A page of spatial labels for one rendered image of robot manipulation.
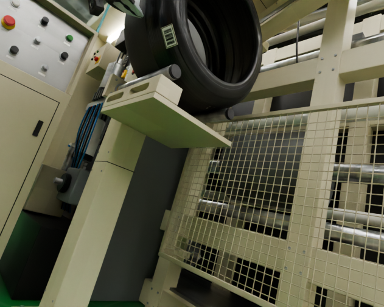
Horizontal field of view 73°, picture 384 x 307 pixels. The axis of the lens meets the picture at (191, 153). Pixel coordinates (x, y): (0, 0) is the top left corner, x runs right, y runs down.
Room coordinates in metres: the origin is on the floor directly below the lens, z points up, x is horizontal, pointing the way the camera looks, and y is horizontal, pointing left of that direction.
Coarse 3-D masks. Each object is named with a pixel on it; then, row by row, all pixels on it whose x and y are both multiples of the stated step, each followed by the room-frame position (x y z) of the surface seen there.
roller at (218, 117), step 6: (228, 108) 0.89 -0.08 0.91; (192, 114) 1.03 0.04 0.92; (198, 114) 1.00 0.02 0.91; (204, 114) 0.97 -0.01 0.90; (210, 114) 0.94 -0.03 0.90; (216, 114) 0.92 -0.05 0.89; (222, 114) 0.90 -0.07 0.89; (228, 114) 0.89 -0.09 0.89; (198, 120) 1.00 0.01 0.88; (204, 120) 0.98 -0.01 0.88; (210, 120) 0.96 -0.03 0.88; (216, 120) 0.94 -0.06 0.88; (222, 120) 0.92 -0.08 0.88; (228, 120) 0.91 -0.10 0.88
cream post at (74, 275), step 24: (120, 144) 1.05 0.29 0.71; (96, 168) 1.09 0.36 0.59; (120, 168) 1.07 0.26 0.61; (96, 192) 1.03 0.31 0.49; (120, 192) 1.10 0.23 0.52; (96, 216) 1.05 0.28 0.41; (72, 240) 1.06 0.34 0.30; (96, 240) 1.07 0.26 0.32; (72, 264) 1.04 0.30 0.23; (96, 264) 1.10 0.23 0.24; (48, 288) 1.10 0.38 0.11; (72, 288) 1.06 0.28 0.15
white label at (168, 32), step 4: (164, 28) 0.68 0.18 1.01; (168, 28) 0.67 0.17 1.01; (172, 28) 0.67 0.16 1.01; (164, 32) 0.68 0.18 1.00; (168, 32) 0.68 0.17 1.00; (172, 32) 0.67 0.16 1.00; (164, 36) 0.69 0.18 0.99; (168, 36) 0.69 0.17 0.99; (172, 36) 0.68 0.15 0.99; (164, 40) 0.70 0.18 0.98; (168, 40) 0.69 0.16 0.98; (172, 40) 0.69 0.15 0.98; (168, 44) 0.70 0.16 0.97; (172, 44) 0.69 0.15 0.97; (176, 44) 0.69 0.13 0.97
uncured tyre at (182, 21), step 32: (160, 0) 0.66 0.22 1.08; (192, 0) 0.97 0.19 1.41; (224, 0) 0.93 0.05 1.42; (128, 32) 0.79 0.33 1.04; (160, 32) 0.69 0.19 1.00; (224, 32) 1.06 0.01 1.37; (256, 32) 0.90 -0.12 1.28; (160, 64) 0.76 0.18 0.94; (192, 64) 0.74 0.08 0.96; (224, 64) 1.13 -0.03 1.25; (256, 64) 0.93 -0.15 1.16; (192, 96) 0.83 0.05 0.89; (224, 96) 0.86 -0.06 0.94
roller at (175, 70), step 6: (168, 66) 0.71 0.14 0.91; (174, 66) 0.70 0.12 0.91; (156, 72) 0.75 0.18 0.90; (162, 72) 0.73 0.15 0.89; (168, 72) 0.71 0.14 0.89; (174, 72) 0.71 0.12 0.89; (180, 72) 0.72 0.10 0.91; (138, 78) 0.85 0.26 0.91; (144, 78) 0.81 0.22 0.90; (168, 78) 0.73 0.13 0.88; (174, 78) 0.72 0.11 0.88; (126, 84) 0.91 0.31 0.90; (132, 84) 0.87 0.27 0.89
